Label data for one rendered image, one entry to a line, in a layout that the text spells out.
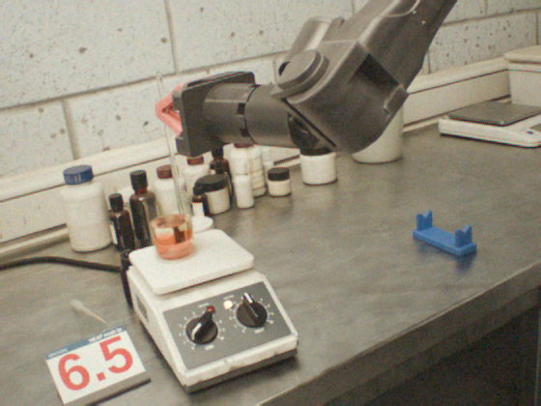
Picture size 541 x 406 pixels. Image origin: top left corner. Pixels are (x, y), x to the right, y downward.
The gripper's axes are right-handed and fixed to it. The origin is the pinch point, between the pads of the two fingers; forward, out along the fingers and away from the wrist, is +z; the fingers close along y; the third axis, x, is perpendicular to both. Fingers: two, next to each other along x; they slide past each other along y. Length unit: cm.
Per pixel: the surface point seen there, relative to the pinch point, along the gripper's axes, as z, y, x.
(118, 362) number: -1.1, 12.9, 24.1
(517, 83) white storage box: 4, -113, 19
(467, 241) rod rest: -19.4, -31.7, 24.4
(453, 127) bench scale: 9, -86, 23
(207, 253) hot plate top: -1.9, -1.2, 17.0
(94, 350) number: 1.1, 14.1, 22.6
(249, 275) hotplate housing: -7.5, -2.0, 18.8
